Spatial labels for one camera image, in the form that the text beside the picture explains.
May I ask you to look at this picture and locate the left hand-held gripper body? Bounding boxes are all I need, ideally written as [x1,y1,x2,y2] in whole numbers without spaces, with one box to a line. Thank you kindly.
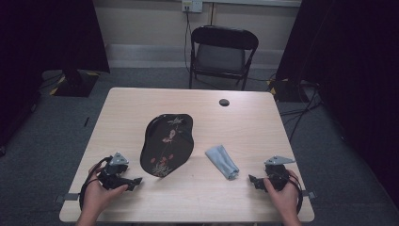
[97,152,130,191]

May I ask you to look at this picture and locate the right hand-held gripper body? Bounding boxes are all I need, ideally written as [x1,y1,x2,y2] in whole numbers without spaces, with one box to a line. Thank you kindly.
[263,155,296,192]

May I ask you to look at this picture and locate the grey cloth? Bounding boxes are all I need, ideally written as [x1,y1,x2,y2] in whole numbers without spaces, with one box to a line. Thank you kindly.
[204,144,240,181]

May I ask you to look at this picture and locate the black floral tray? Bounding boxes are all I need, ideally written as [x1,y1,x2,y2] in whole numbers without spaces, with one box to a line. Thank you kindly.
[139,113,195,179]

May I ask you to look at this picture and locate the person's right hand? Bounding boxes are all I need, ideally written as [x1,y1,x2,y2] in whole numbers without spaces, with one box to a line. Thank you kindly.
[263,169,301,221]

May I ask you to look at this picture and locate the person's left hand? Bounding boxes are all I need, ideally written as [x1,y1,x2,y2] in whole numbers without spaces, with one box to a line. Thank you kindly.
[81,163,130,218]

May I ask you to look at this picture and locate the black stand base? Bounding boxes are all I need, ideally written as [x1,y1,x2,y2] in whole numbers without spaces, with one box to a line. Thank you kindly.
[266,78,303,104]
[49,69,102,98]

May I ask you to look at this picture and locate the black folding chair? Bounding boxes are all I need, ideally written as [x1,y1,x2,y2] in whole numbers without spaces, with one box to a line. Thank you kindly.
[188,25,260,91]

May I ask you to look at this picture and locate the black curtain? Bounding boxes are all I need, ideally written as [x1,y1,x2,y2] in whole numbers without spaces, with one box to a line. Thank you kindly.
[276,0,399,201]
[0,0,110,149]

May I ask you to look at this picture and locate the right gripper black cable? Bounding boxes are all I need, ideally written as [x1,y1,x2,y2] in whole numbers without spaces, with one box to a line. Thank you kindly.
[285,170,305,215]

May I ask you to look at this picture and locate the black floor cables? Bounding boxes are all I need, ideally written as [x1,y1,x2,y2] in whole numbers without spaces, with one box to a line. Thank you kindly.
[278,80,325,143]

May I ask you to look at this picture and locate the black wall cable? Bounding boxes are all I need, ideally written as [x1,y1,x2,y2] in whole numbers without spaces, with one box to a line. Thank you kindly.
[184,5,193,73]

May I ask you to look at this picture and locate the white wall outlet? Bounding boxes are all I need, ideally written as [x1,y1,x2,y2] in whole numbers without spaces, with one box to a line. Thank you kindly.
[181,0,204,14]

